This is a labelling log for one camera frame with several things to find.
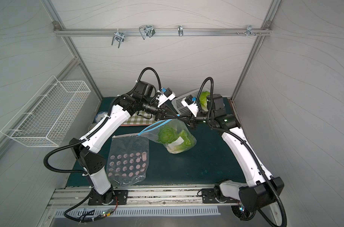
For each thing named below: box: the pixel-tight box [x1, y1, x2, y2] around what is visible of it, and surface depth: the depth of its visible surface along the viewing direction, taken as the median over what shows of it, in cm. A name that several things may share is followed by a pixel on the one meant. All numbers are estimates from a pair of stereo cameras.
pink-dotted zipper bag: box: [106, 134, 150, 186], surface depth 88 cm
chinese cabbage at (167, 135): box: [156, 124, 179, 144], surface depth 76 cm
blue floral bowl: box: [94, 111, 109, 124], surface depth 107 cm
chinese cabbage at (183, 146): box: [166, 129, 193, 154], surface depth 84 cm
